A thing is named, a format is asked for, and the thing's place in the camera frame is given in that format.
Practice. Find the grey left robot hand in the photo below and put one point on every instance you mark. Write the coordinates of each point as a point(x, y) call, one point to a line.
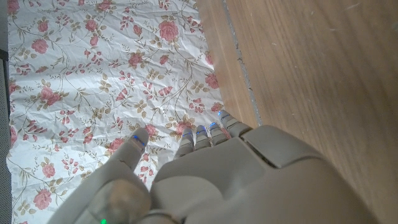
point(248, 180)

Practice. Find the grey tape outline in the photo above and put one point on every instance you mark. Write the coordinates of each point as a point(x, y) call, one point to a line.
point(239, 56)

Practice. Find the floral backdrop cloth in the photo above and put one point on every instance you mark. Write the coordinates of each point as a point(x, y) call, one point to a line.
point(93, 77)

